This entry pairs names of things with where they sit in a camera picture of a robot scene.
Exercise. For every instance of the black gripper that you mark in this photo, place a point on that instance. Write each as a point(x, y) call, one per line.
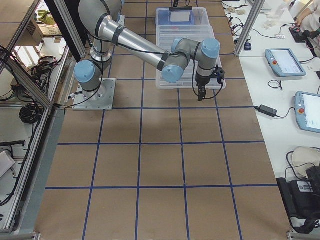
point(201, 82)

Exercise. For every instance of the clear ribbed box lid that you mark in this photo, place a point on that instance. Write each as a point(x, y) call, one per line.
point(167, 37)

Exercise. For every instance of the clear plastic storage box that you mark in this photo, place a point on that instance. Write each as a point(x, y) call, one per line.
point(173, 16)

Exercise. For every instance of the black power adapter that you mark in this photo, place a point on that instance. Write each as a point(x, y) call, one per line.
point(266, 110)

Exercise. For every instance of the upper blue teach pendant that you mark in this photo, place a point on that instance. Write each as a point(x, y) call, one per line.
point(284, 63)

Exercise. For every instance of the blue teach pendant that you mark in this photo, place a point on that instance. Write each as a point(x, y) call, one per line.
point(307, 111)
point(284, 63)

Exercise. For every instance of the lower blue teach pendant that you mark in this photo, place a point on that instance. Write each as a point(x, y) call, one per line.
point(307, 111)

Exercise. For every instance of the beige cap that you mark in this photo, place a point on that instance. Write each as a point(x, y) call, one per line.
point(304, 158)

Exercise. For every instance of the black device on table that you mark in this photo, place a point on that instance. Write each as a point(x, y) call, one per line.
point(301, 200)

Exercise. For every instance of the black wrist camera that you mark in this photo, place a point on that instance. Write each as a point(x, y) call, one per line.
point(220, 74)

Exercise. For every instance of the aluminium frame post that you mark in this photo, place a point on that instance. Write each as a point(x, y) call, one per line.
point(253, 15)

